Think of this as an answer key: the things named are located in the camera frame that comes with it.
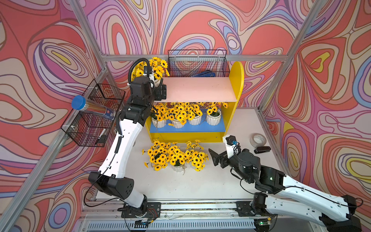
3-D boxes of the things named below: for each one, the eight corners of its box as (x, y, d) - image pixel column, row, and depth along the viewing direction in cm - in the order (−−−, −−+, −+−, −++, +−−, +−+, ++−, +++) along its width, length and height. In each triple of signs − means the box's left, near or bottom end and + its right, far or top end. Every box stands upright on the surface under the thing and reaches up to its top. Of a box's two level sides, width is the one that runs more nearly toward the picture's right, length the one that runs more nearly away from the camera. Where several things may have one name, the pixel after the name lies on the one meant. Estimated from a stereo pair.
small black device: (254, 154, 97) (257, 151, 93) (253, 150, 99) (255, 146, 95) (268, 152, 97) (271, 149, 94) (266, 148, 99) (269, 145, 96)
